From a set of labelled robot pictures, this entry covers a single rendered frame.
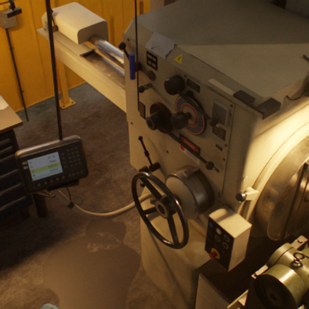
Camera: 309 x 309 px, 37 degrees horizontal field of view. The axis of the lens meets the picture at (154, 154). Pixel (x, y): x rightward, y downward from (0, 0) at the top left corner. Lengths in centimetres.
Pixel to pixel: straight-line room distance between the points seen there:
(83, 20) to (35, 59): 135
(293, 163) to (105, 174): 234
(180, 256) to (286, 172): 103
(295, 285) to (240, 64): 87
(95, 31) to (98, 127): 153
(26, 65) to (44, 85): 30
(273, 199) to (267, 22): 76
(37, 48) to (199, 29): 258
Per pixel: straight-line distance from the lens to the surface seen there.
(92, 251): 353
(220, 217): 197
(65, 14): 332
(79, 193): 392
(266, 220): 206
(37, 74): 456
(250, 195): 191
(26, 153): 239
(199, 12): 219
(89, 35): 318
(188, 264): 274
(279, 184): 198
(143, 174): 196
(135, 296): 331
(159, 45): 196
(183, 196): 202
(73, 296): 335
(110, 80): 298
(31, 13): 428
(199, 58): 185
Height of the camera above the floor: 285
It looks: 43 degrees down
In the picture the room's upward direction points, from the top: straight up
